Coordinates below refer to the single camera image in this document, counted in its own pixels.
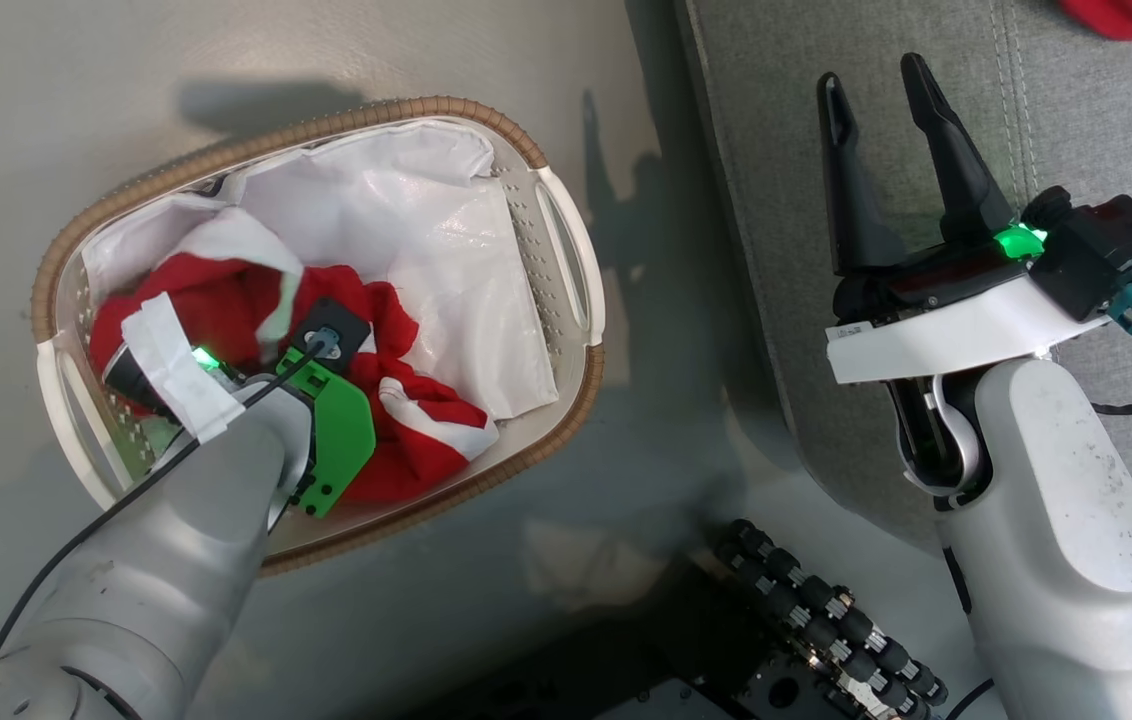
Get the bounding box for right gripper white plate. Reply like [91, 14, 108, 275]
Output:
[815, 52, 1113, 387]

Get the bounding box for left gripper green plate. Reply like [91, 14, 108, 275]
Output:
[103, 293, 378, 520]

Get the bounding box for red jersey with white trim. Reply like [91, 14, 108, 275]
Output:
[88, 250, 500, 505]

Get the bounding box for white basket liner cloth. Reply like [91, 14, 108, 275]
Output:
[81, 120, 563, 423]

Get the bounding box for white basket with woven rim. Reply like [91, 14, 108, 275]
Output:
[31, 95, 607, 579]

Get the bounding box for black roller wheel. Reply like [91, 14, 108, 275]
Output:
[710, 518, 951, 720]

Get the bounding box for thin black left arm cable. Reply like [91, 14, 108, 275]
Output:
[0, 335, 339, 669]

